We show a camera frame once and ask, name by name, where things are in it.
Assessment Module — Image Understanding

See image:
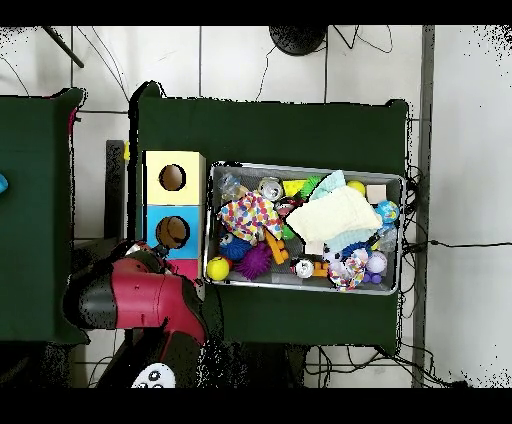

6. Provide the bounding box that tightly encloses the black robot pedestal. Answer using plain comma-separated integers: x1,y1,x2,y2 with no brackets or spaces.
211,343,309,389

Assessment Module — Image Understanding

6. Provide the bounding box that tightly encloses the black round stand base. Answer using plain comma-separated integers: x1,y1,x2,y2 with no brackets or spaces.
268,25,329,54

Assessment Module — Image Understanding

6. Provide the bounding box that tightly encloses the purple spiky ball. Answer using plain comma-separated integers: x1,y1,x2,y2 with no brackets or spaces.
237,242,274,282

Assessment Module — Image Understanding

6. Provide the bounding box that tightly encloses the white baseball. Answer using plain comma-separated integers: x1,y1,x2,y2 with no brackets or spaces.
365,251,389,276

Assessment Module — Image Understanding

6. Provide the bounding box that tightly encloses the crushed silver can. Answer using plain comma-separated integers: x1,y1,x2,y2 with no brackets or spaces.
258,176,285,204

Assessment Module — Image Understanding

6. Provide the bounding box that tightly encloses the blue spiky ball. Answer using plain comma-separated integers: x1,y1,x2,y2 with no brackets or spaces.
219,233,251,262

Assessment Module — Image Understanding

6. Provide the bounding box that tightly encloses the yellow smiley ball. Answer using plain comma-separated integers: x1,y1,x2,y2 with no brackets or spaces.
206,255,231,282

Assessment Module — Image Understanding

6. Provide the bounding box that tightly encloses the cream yellow cloth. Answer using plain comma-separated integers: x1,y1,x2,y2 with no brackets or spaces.
285,185,384,244

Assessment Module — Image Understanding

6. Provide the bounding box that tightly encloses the black rod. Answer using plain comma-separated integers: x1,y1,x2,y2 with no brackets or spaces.
41,25,85,69

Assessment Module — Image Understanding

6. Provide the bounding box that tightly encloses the clear shallow mesh bin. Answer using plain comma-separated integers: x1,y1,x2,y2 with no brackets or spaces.
205,162,405,296

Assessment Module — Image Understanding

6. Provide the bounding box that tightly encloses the wooden box with three holes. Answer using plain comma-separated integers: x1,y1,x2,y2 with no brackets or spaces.
142,150,208,301

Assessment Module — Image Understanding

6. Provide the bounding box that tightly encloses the blue globe ball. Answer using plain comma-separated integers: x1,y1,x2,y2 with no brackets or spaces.
375,199,401,225

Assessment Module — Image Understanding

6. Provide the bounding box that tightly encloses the polka dot colourful cloth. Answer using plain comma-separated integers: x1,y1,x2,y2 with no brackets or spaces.
217,190,284,242
327,247,370,292

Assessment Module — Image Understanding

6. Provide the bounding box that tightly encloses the pale wooden block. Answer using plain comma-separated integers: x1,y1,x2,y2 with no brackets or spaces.
365,184,389,205

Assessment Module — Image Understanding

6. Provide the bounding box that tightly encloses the side table with green cloth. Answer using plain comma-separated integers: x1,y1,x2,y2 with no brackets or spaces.
0,87,88,345

